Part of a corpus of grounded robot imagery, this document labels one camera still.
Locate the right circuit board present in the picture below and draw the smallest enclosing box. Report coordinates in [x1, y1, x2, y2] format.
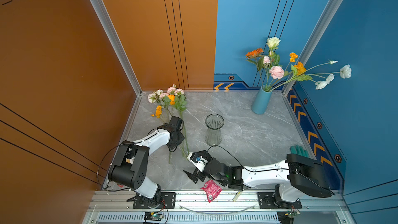
[277, 210, 301, 224]

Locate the orange gerbera daisy stem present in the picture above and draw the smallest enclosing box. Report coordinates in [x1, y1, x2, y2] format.
[246, 48, 265, 86]

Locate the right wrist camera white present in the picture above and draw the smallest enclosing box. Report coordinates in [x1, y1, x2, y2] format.
[193, 156, 208, 173]

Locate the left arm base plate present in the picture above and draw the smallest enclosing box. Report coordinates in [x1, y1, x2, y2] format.
[133, 191, 176, 209]

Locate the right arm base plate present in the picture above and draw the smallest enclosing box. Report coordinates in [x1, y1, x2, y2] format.
[257, 191, 302, 209]

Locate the left green circuit board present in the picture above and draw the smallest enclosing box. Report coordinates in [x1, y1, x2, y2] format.
[143, 212, 166, 224]

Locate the aluminium front rail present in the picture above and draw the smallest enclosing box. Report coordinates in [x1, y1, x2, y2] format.
[83, 190, 355, 224]

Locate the pink snack packet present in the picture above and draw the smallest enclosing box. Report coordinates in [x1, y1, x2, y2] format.
[201, 179, 222, 203]

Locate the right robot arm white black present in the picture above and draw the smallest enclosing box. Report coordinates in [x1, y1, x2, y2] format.
[186, 150, 334, 208]

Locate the green rubber glove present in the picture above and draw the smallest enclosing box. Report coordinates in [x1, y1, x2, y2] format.
[290, 145, 309, 158]

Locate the cream white rose stem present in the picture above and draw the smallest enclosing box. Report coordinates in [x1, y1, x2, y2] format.
[263, 37, 280, 92]

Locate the right aluminium corner post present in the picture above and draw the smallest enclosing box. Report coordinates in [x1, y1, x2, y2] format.
[281, 0, 359, 97]

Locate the aluminium corner post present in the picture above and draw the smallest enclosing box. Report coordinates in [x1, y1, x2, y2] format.
[281, 0, 359, 97]
[90, 0, 142, 96]

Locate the pale wooden stick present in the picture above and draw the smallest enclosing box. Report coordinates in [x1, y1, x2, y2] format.
[233, 191, 242, 202]

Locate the pink ranunculus stem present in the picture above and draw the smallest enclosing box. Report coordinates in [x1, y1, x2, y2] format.
[262, 55, 285, 92]

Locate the clear glass vase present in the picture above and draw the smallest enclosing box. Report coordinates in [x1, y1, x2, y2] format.
[205, 113, 224, 146]

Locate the teal ceramic vase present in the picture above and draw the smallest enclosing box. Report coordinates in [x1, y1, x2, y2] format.
[251, 86, 272, 115]

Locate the left aluminium corner post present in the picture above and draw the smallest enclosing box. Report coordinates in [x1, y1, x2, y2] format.
[90, 0, 142, 96]

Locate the white pink peony stem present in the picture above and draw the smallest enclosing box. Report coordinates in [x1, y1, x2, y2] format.
[271, 60, 352, 90]

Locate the yellow orange poppy stem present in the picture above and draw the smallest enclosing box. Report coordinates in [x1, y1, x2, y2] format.
[272, 52, 307, 90]

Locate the pink rose spray stem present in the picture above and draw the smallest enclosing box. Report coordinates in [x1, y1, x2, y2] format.
[147, 83, 191, 159]

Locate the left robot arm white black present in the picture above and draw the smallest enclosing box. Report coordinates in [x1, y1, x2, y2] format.
[108, 116, 185, 208]

